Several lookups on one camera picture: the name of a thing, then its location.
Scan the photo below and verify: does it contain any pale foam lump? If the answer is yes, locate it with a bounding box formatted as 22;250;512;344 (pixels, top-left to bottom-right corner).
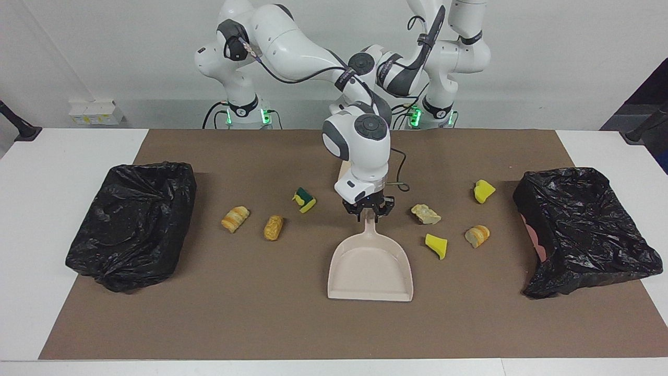
411;204;442;226

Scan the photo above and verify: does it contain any green and yellow sponge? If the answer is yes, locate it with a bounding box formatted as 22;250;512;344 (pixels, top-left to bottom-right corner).
292;187;317;214

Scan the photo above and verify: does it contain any beige plastic dustpan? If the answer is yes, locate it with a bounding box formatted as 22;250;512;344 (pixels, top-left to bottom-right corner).
327;211;414;302

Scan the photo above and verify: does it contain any notched yellow sponge piece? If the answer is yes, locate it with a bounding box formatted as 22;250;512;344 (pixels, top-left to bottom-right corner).
425;233;449;261

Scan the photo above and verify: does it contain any golden brown bread toy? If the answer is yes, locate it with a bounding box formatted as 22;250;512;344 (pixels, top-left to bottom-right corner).
263;215;284;241

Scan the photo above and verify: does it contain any striped bread roll toy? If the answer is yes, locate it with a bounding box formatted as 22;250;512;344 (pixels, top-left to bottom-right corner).
464;225;491;249
221;206;251;233

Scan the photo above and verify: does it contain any chunky yellow sponge piece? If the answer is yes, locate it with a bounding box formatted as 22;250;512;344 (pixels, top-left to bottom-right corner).
473;180;496;204

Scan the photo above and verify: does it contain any pink bin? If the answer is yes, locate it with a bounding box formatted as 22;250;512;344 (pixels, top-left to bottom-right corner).
522;214;548;263

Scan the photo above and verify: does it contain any black trash bag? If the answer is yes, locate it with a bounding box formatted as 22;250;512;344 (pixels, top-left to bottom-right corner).
512;167;663;299
65;162;197;293

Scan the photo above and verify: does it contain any brown table mat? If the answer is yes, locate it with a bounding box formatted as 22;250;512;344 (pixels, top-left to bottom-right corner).
39;129;668;361

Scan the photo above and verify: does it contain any white power strip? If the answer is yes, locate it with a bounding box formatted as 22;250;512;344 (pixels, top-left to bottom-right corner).
69;100;125;126

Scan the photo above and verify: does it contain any black base power cable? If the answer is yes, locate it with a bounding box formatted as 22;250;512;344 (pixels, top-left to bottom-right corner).
202;101;228;130
391;102;418;130

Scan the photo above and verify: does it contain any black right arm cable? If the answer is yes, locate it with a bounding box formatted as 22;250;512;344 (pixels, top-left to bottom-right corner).
224;23;410;191

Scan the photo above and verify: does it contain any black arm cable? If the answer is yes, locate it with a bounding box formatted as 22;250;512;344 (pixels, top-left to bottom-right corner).
224;23;410;191
407;5;449;74

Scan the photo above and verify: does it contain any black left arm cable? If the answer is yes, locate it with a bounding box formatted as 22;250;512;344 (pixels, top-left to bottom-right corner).
407;5;449;74

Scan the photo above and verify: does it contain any black camera stand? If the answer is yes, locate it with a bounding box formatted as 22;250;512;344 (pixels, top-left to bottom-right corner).
0;99;42;142
621;102;668;144

